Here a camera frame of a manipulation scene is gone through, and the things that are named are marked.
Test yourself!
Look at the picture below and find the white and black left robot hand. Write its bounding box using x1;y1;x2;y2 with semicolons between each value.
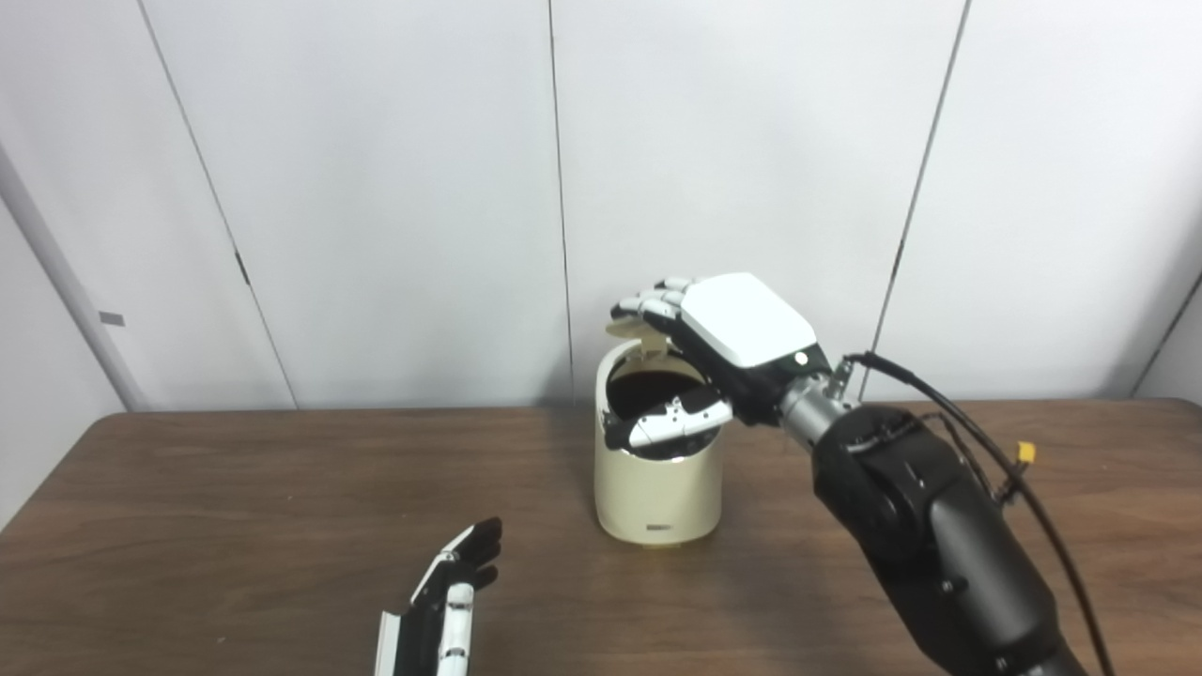
374;516;503;676

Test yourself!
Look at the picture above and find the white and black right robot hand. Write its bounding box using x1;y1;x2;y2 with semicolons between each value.
606;272;837;452

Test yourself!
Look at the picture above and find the cream round bin lid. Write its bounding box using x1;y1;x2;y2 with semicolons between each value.
604;317;672;362

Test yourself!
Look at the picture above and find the cream-colored round bin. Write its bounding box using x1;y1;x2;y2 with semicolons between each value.
593;340;724;547

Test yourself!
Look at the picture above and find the thin black wire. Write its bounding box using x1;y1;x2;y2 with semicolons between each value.
916;411;1025;508

